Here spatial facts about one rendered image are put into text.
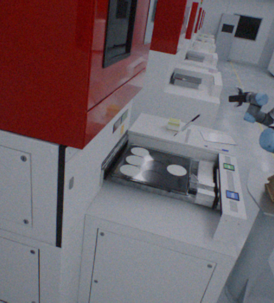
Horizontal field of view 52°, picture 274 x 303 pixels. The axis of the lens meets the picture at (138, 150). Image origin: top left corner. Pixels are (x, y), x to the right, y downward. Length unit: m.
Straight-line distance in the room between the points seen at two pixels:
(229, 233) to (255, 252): 0.71
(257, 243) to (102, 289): 0.93
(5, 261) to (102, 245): 0.38
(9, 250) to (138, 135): 0.89
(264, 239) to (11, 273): 1.33
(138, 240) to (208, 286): 0.35
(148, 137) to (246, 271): 1.05
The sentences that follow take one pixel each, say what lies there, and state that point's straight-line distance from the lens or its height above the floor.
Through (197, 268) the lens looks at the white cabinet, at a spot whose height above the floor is 0.70.
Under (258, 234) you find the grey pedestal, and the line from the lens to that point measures 1.83.
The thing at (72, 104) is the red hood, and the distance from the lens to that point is 0.77.
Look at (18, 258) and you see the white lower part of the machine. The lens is 1.23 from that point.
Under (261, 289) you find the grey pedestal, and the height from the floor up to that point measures 0.08.
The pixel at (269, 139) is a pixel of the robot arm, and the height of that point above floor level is 1.10.
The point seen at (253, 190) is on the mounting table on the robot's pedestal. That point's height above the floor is 0.82.
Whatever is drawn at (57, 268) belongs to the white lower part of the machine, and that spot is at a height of 0.71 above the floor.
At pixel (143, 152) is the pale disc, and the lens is 1.55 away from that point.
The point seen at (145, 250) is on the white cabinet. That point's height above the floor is 0.72.
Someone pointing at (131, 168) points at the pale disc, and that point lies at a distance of 1.38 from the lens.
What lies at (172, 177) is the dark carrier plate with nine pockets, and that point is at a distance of 1.39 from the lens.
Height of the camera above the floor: 1.61
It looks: 27 degrees down
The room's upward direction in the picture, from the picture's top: 10 degrees clockwise
